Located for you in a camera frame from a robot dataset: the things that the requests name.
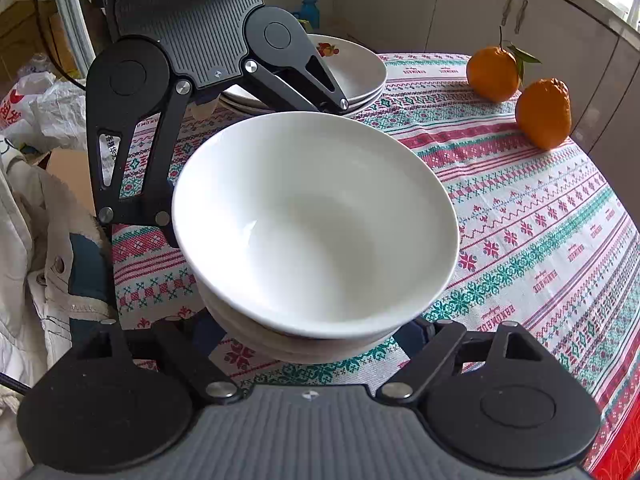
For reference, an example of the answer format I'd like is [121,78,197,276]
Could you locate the white plastic bag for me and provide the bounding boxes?
[0,72,88,153]

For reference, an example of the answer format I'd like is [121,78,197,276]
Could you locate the black cable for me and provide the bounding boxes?
[27,0,88,86]

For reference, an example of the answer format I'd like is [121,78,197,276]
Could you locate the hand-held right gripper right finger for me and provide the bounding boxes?
[376,316,561,403]

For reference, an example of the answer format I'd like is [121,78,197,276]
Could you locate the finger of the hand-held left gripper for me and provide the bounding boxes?
[86,80,196,249]
[243,54,351,113]

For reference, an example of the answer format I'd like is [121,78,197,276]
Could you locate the white bowl pink flowers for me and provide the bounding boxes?
[199,287,426,350]
[171,111,460,338]
[212,320,398,365]

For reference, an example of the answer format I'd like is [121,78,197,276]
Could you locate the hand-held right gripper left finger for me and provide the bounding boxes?
[65,317,241,402]

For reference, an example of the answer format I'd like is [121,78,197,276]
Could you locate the kitchen countertop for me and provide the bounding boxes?
[482,0,640,43]

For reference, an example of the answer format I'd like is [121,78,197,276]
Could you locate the cardboard box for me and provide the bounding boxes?
[30,147,96,211]

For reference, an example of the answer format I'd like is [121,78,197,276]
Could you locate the bumpy orange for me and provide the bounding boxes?
[515,78,572,151]

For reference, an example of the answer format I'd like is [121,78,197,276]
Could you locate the white padded cloth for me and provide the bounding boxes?
[0,135,121,480]

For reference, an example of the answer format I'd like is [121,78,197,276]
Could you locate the blue plastic jug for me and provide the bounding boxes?
[292,0,321,31]

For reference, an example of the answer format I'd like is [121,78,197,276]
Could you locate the white fruit print plate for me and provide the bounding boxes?
[220,82,387,111]
[218,94,373,117]
[304,33,389,106]

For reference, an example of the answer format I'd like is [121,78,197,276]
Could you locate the orange with green leaf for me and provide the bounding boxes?
[466,27,542,104]

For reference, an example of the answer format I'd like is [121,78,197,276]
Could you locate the red gift box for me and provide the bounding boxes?
[587,422,640,480]

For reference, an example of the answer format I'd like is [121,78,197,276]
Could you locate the patterned tablecloth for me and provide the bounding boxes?
[112,52,640,471]

